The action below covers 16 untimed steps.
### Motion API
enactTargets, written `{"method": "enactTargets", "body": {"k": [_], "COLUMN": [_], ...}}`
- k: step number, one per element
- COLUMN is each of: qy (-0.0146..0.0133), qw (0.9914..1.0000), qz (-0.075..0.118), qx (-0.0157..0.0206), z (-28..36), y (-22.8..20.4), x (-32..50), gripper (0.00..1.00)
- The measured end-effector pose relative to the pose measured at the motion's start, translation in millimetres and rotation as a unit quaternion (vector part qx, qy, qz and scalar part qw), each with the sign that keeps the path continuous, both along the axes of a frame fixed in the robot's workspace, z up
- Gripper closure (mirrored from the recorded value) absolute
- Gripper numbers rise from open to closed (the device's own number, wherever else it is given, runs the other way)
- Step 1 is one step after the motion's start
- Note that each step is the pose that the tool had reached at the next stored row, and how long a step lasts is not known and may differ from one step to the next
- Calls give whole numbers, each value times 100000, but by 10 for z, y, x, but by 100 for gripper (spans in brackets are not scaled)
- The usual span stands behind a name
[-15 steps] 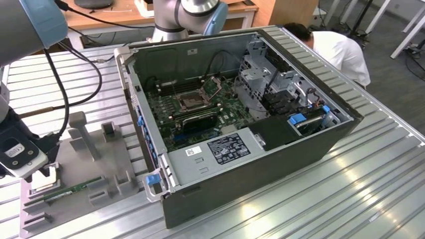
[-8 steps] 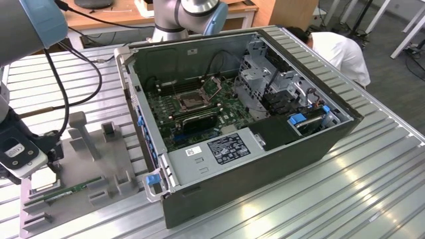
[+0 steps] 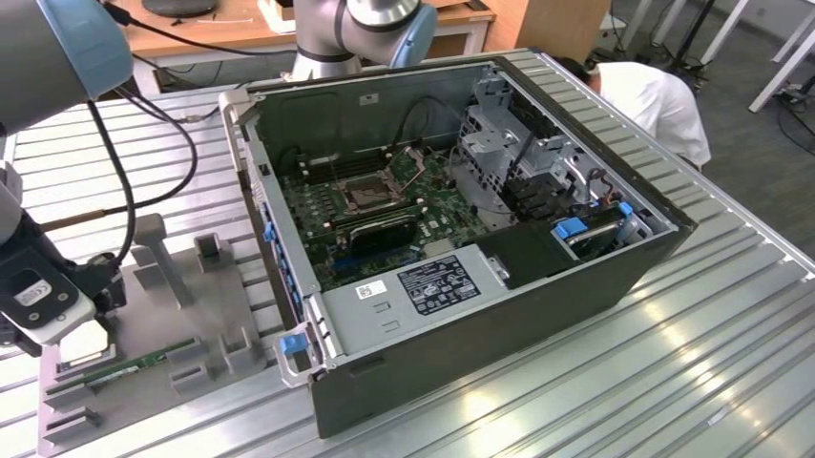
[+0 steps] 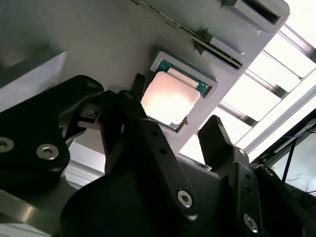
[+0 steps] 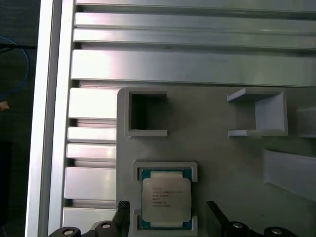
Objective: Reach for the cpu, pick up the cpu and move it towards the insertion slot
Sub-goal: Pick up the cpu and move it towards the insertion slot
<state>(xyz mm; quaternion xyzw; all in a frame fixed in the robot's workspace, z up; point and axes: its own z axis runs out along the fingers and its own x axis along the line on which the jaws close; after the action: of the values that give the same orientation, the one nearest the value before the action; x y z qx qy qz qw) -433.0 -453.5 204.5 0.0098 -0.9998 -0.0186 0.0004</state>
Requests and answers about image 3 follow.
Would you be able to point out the black RAM slot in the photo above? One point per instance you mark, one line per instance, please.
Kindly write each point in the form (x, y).
(364, 217)
(366, 222)

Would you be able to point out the silver drive cage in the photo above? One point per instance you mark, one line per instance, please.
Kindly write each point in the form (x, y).
(490, 152)

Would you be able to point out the grey plastic parts rack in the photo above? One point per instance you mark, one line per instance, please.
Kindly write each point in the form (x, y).
(192, 334)

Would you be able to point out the silver green CPU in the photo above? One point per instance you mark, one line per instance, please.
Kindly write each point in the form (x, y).
(83, 350)

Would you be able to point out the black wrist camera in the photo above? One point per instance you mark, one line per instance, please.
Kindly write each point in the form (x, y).
(102, 286)

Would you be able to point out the blue disk carrier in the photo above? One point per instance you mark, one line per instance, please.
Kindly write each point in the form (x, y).
(570, 229)

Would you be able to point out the black open PC case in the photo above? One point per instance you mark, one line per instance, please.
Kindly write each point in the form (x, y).
(478, 358)

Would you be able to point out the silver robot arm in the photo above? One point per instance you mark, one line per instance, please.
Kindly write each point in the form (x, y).
(51, 47)

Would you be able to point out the white camera housing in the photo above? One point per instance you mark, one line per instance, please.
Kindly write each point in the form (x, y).
(67, 319)

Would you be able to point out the wooden desk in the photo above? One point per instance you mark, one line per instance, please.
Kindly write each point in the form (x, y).
(256, 33)

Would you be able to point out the wooden cabinet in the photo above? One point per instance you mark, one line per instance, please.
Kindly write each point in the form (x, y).
(561, 24)

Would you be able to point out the CPU socket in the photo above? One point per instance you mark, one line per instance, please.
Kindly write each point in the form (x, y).
(370, 195)

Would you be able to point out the white table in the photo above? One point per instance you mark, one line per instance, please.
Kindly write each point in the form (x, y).
(786, 52)

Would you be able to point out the person in white shirt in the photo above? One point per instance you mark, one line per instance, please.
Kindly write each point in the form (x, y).
(656, 105)

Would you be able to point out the green RAM stick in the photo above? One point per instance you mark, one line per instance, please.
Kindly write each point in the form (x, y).
(141, 361)

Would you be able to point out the grey power supply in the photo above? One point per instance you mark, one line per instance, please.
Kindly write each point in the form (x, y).
(382, 305)

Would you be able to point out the green motherboard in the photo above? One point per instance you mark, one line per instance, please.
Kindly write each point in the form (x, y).
(446, 224)

